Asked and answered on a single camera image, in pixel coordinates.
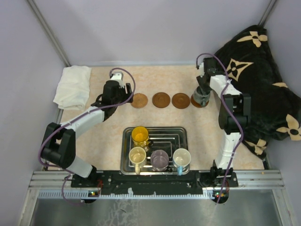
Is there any woven rattan coaster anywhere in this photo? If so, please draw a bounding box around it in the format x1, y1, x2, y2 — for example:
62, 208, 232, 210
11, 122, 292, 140
131, 93, 148, 108

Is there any grey ceramic mug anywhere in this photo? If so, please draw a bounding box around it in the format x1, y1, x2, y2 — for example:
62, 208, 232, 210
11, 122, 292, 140
192, 87, 210, 106

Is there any dark wooden coaster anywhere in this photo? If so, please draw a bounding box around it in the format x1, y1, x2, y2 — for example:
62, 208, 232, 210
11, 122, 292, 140
152, 92, 171, 108
172, 93, 190, 109
190, 95, 209, 108

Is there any yellow glass cup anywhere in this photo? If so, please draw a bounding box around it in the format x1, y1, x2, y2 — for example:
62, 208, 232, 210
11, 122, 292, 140
131, 126, 151, 148

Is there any purple ceramic mug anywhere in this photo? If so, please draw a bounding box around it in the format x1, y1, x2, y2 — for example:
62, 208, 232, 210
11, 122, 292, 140
150, 150, 169, 171

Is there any white mug blue handle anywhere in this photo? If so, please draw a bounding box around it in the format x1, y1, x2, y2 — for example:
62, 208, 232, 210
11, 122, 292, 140
173, 148, 191, 176

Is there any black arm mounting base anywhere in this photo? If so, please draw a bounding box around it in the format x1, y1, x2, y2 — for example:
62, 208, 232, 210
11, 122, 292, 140
71, 169, 238, 197

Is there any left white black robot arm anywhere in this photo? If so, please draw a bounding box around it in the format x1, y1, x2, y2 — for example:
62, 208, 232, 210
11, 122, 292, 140
38, 80, 133, 187

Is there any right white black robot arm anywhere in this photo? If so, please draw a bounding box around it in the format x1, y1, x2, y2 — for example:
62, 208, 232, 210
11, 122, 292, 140
191, 57, 251, 186

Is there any black floral blanket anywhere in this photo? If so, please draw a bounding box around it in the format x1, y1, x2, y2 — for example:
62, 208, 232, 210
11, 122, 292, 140
215, 25, 301, 160

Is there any white folded towel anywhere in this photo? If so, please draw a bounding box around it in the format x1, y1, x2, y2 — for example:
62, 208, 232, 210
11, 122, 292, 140
53, 65, 92, 111

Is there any cream ceramic mug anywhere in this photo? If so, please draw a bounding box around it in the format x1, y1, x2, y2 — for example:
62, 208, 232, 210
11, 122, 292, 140
128, 147, 147, 175

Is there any stainless steel tray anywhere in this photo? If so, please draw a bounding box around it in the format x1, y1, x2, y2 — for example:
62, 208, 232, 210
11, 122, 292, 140
120, 126, 190, 176

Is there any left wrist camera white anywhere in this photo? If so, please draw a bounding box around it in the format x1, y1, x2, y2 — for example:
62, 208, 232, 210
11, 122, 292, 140
110, 72, 125, 87

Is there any aluminium frame rail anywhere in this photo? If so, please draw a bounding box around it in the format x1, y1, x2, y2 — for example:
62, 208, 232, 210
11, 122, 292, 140
28, 170, 285, 203

